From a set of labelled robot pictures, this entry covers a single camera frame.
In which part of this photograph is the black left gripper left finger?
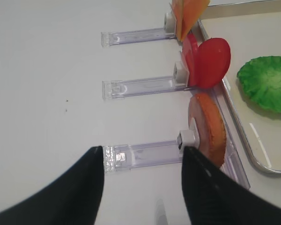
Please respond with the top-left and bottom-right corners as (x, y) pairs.
(0, 146), (104, 225)

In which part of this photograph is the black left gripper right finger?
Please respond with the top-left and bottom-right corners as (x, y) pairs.
(181, 147), (281, 225)

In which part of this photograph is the green lettuce leaf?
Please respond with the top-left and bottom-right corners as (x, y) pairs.
(237, 56), (281, 113)

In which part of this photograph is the white pusher block bread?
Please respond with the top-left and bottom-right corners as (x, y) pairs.
(177, 118), (200, 154)

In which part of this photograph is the standing bread slice left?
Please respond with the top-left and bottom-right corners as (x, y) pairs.
(188, 92), (227, 168)

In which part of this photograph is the white pusher block tomato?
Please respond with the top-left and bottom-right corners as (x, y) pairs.
(173, 51), (190, 87)

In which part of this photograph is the red tomato slice front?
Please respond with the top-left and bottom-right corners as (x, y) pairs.
(196, 37), (231, 89)

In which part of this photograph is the red tomato slice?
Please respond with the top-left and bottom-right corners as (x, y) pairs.
(182, 33), (198, 87)
(196, 37), (231, 89)

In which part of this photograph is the red tomato slice back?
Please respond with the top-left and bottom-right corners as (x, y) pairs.
(182, 33), (198, 87)

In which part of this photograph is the white pusher block cheese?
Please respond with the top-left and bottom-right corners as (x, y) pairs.
(163, 4), (177, 34)

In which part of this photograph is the orange cheese slice front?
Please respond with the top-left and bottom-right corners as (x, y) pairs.
(180, 0), (210, 42)

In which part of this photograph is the orange cheese slice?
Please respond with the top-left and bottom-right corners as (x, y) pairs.
(180, 0), (210, 42)
(170, 0), (184, 41)

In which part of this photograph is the orange cheese slice back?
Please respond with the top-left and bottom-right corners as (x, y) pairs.
(170, 0), (184, 41)

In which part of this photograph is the clear acrylic rack left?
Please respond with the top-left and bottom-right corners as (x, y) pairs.
(102, 36), (250, 188)

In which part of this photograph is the silver metal tray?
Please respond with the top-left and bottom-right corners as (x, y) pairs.
(198, 0), (281, 177)

